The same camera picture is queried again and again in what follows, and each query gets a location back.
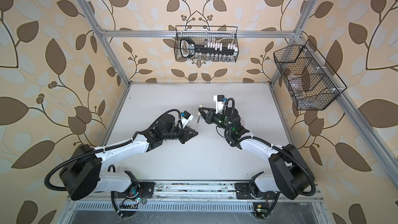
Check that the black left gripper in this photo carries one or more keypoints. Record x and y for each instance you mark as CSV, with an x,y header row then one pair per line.
x,y
185,136

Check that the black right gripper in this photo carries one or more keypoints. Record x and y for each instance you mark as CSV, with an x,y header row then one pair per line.
x,y
209,117

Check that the beige fountain pen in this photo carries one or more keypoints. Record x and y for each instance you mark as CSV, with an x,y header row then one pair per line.
x,y
197,122

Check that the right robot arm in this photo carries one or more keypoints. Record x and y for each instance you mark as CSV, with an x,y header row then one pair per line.
x,y
291,176

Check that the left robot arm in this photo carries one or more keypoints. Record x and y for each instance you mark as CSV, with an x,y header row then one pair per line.
x,y
92,169

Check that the black tool in basket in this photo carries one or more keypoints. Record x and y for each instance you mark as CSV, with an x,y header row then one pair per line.
x,y
188,48

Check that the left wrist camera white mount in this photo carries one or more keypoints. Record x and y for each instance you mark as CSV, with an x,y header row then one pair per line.
x,y
185,118

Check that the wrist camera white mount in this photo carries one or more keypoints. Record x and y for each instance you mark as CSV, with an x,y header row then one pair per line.
x,y
220,102
185,118

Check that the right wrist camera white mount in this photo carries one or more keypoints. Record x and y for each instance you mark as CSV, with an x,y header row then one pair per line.
x,y
220,102

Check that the black wire basket back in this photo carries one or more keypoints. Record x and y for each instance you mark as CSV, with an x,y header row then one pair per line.
x,y
219,34

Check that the black wire basket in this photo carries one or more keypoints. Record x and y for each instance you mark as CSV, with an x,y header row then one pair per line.
x,y
219,34
312,82

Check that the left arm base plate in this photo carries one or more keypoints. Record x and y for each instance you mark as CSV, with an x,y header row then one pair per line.
x,y
142,190

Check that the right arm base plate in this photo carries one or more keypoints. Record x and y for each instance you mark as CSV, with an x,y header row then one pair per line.
x,y
249,191

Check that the black wire basket right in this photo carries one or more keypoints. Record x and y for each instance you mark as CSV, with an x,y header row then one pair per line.
x,y
312,82

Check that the aluminium cage frame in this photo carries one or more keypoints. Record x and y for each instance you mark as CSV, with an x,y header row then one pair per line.
x,y
359,38

